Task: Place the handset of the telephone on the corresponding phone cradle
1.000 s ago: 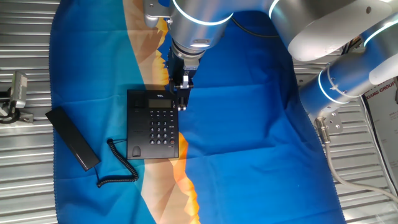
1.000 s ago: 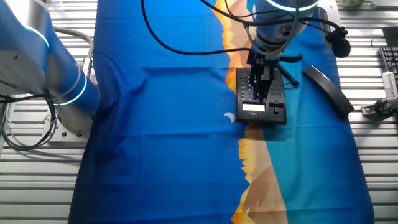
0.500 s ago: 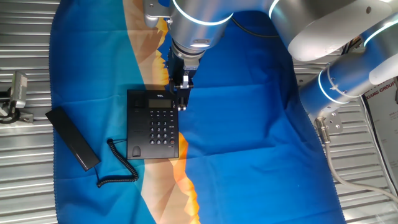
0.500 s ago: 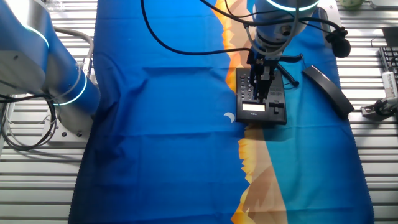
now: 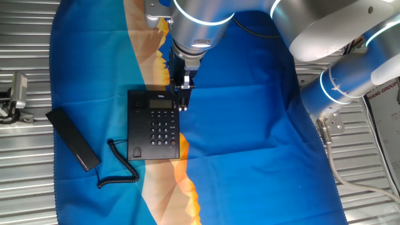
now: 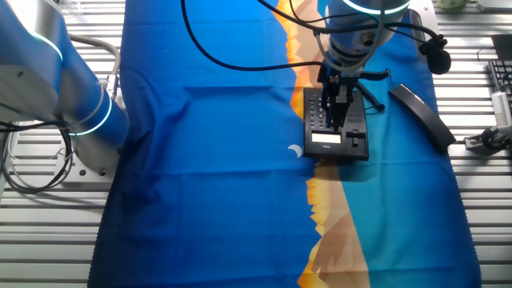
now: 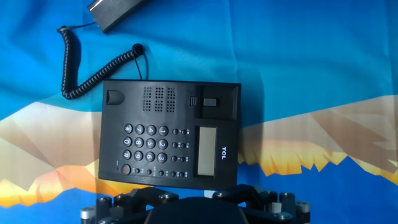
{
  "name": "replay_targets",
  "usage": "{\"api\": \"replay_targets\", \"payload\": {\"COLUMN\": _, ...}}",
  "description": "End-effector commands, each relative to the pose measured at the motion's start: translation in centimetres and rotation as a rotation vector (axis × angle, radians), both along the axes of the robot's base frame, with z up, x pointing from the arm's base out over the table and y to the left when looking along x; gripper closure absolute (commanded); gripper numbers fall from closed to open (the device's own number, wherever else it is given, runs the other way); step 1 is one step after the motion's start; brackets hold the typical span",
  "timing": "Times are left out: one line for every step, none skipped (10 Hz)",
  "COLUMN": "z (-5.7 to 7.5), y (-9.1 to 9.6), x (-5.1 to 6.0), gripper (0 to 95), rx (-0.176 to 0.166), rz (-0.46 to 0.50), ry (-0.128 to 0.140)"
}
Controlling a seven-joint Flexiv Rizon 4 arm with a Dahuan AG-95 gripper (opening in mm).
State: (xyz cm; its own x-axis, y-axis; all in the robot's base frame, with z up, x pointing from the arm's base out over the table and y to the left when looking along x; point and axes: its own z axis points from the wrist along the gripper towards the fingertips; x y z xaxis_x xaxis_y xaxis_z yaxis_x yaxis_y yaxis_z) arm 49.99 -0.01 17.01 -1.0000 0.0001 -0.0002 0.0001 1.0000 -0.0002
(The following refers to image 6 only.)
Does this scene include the thick grey cable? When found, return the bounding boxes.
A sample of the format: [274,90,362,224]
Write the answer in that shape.
[67,34,122,99]

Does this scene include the green round object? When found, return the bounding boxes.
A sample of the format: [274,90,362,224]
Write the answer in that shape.
[434,0,470,14]

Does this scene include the blue mountain print cloth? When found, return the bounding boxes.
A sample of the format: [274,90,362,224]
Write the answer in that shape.
[86,0,483,288]

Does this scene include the camera stand clamp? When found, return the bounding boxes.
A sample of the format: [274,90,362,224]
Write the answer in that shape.
[463,124,512,156]

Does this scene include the black keyboard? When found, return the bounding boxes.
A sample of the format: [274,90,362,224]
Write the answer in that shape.
[486,59,512,99]

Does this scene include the black telephone base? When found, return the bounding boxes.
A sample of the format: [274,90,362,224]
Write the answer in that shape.
[302,86,370,162]

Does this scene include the black telephone handset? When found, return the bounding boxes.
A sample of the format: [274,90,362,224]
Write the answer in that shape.
[388,83,457,154]

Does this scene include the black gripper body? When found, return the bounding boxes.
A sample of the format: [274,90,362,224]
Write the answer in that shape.
[318,59,362,106]

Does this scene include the black coiled telephone cord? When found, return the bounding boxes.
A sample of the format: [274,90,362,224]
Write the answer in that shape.
[347,68,391,114]

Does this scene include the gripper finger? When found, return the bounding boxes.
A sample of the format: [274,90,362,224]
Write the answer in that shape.
[322,94,338,130]
[336,86,354,134]

